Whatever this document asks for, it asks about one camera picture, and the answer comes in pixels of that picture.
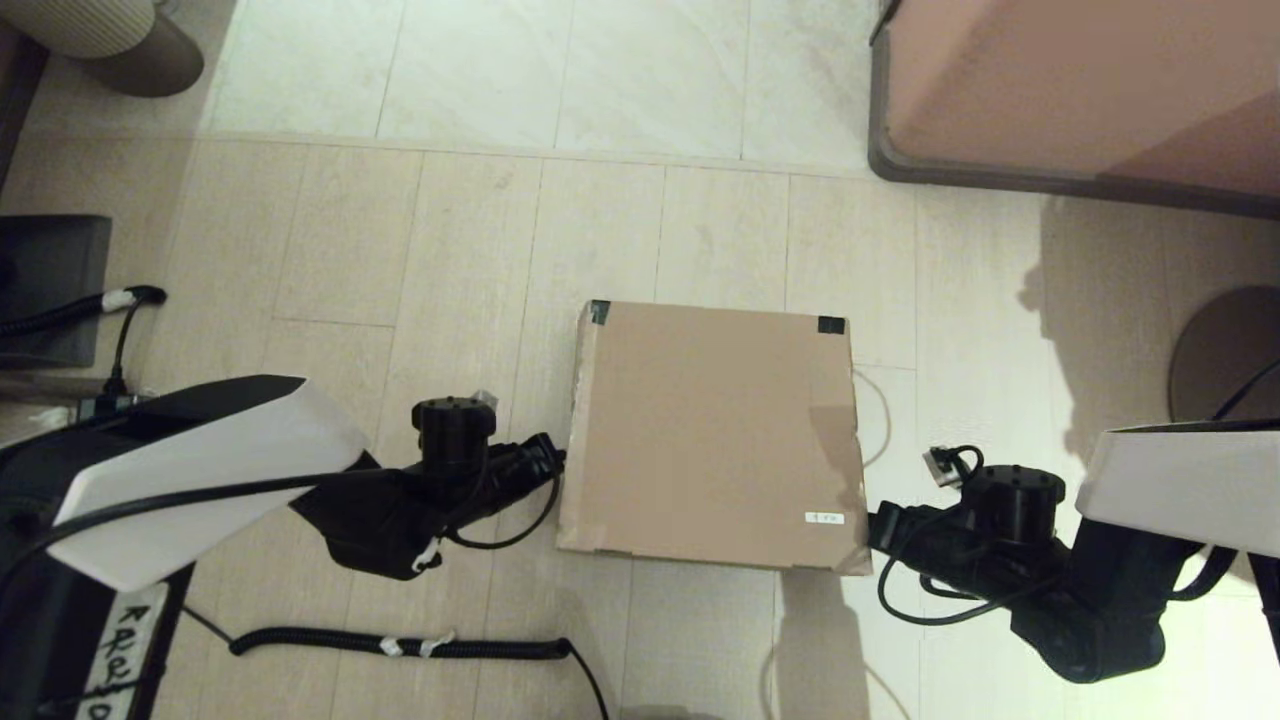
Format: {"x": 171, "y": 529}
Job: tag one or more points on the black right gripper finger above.
{"x": 879, "y": 537}
{"x": 879, "y": 517}

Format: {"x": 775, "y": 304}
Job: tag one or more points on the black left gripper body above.
{"x": 515, "y": 472}

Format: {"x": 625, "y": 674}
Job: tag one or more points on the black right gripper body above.
{"x": 930, "y": 540}

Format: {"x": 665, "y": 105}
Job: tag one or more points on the brown cardboard shoe box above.
{"x": 710, "y": 430}

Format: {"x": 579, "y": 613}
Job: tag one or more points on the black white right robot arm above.
{"x": 1180, "y": 480}

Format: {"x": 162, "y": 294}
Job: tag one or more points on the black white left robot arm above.
{"x": 200, "y": 450}

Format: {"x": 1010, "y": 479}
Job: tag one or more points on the dark grey square block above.
{"x": 50, "y": 250}

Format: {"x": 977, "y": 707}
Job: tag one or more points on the round brown table base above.
{"x": 1220, "y": 350}

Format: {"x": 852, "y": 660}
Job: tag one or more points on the pink sofa with grey base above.
{"x": 1080, "y": 80}

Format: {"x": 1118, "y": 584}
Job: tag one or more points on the striped beige round pouf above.
{"x": 90, "y": 25}

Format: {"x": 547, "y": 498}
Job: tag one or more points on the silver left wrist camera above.
{"x": 484, "y": 400}

